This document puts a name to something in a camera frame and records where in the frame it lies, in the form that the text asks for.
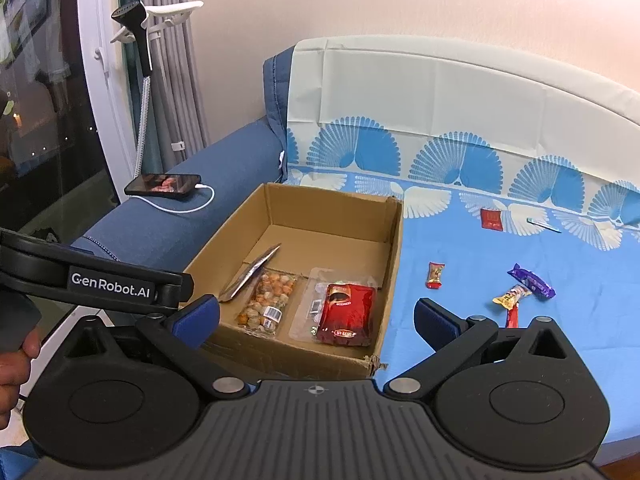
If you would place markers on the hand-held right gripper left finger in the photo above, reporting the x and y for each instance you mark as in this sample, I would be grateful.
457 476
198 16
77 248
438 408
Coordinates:
197 317

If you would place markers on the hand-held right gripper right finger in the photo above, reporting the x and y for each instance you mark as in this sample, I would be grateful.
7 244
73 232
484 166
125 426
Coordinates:
440 322

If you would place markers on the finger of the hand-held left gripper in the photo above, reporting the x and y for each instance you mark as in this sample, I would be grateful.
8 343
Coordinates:
177 287

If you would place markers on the small red orange candy packet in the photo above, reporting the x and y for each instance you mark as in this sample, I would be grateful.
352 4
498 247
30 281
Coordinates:
435 275

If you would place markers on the silver foil packet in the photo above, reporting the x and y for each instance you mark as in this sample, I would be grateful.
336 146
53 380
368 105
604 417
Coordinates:
247 277

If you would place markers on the clear bag of nuts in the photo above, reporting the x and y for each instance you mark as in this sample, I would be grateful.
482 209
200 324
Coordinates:
265 305

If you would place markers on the red stick packet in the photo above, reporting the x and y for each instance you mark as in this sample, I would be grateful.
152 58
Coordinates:
512 317

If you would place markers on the yellow snack bar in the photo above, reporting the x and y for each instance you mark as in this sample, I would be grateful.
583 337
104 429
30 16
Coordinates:
512 296

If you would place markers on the large red coffee packet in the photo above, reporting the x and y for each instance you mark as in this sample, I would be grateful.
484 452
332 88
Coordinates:
347 315

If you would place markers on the purple candy bar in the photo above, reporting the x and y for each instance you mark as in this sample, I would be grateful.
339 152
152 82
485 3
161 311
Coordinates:
531 282

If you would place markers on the red square packet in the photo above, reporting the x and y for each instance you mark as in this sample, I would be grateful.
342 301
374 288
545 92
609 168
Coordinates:
491 219

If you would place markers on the clear bag of candies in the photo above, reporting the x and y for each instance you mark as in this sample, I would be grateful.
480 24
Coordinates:
312 300

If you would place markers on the brown cardboard box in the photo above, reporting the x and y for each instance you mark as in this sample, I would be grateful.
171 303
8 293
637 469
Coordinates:
325 240

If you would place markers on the thin blue stick packet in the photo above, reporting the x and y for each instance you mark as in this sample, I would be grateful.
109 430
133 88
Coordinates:
544 225

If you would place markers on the person's left hand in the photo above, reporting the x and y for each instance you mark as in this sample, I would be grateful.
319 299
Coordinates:
12 385

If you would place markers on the dark cloth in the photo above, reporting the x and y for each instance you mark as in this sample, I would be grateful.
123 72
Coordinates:
47 236

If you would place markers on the black smartphone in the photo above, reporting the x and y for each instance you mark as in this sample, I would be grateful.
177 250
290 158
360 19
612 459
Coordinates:
162 185

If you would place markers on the blue fan-print sheet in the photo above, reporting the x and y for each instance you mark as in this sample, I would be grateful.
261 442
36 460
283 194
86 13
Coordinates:
575 360

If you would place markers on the blue sofa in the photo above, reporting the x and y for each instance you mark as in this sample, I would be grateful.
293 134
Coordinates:
235 150

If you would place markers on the grey curtain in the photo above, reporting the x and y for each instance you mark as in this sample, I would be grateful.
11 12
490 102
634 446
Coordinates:
185 100

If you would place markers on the person's blue clothing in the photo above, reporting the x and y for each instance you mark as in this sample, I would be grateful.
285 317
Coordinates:
12 462

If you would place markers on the white plastic hanger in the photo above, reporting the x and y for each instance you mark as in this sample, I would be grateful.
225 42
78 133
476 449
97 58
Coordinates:
175 10

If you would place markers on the white door frame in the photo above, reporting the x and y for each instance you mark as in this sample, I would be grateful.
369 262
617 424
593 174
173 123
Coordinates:
100 85

